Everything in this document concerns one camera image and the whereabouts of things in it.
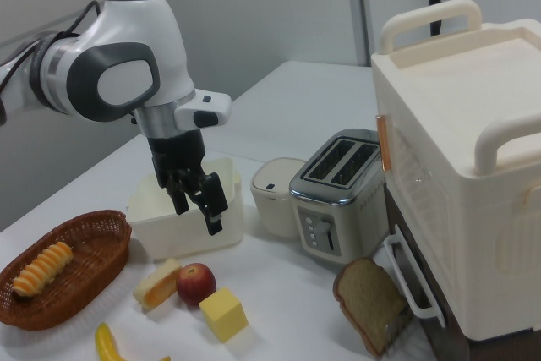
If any copper cabinet door handle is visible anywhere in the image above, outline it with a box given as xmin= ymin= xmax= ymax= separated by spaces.
xmin=375 ymin=114 xmax=391 ymax=172

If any small cream trash can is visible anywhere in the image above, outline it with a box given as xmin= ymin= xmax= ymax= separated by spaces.
xmin=250 ymin=156 xmax=308 ymax=239

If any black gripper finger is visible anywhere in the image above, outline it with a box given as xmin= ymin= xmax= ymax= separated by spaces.
xmin=164 ymin=170 xmax=190 ymax=216
xmin=188 ymin=172 xmax=229 ymax=236

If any brown wicker basket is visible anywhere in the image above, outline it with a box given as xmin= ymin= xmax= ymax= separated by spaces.
xmin=0 ymin=209 xmax=133 ymax=331

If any white drawer handle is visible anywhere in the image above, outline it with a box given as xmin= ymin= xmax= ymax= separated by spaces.
xmin=383 ymin=234 xmax=447 ymax=328

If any yellow cube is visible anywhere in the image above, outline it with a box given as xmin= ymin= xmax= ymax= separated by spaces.
xmin=198 ymin=287 xmax=249 ymax=343

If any red apple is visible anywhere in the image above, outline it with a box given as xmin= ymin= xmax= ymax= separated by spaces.
xmin=176 ymin=262 xmax=216 ymax=307

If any dark brown drawer box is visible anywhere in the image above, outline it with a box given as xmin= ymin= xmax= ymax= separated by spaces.
xmin=382 ymin=178 xmax=470 ymax=361

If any cream toy cabinet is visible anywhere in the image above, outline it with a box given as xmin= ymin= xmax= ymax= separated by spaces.
xmin=370 ymin=0 xmax=541 ymax=343

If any cream filled bread piece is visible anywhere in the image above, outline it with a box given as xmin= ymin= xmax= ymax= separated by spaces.
xmin=133 ymin=257 xmax=183 ymax=309

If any white square plastic bin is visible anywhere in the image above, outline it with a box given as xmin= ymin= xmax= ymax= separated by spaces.
xmin=126 ymin=156 xmax=244 ymax=260

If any yellow banana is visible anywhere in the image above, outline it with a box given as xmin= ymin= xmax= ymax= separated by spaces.
xmin=95 ymin=321 xmax=172 ymax=361

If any striped twisted bread roll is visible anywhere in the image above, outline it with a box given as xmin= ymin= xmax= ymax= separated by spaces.
xmin=11 ymin=241 xmax=74 ymax=298

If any cream and chrome toaster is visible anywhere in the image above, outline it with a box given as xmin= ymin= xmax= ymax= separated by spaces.
xmin=288 ymin=128 xmax=390 ymax=268

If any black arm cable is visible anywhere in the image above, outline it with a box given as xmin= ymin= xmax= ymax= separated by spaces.
xmin=0 ymin=0 xmax=102 ymax=125

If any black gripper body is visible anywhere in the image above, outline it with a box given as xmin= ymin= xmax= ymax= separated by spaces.
xmin=146 ymin=130 xmax=208 ymax=189

